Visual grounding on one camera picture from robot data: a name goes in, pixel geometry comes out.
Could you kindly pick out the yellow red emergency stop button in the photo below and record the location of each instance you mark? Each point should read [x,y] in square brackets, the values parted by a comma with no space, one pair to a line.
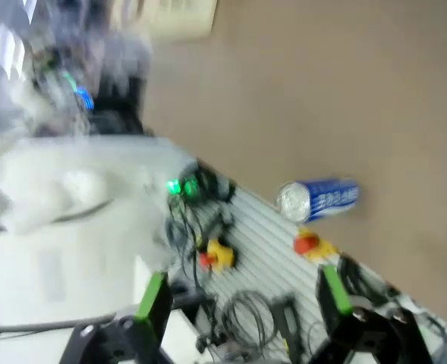
[314,244]
[219,256]

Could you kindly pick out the blue white drink can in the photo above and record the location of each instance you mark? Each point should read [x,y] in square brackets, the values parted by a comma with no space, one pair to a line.
[333,197]

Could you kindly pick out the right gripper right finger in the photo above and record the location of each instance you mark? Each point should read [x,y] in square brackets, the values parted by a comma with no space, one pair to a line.
[337,299]

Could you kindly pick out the white equipment box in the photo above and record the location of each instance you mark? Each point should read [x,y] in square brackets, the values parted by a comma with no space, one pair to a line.
[37,273]

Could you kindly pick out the grey aluminium rail platform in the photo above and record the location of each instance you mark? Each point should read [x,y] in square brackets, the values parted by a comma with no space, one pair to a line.
[261,242]

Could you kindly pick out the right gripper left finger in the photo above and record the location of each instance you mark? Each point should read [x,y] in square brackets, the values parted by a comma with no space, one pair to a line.
[151,299]

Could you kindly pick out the black equipment unit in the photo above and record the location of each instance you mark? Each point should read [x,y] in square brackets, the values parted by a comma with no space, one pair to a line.
[117,110]

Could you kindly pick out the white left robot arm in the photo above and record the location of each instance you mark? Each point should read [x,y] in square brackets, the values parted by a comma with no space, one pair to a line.
[75,182]

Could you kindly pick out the green lit device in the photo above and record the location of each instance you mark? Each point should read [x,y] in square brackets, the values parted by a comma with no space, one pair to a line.
[174,186]

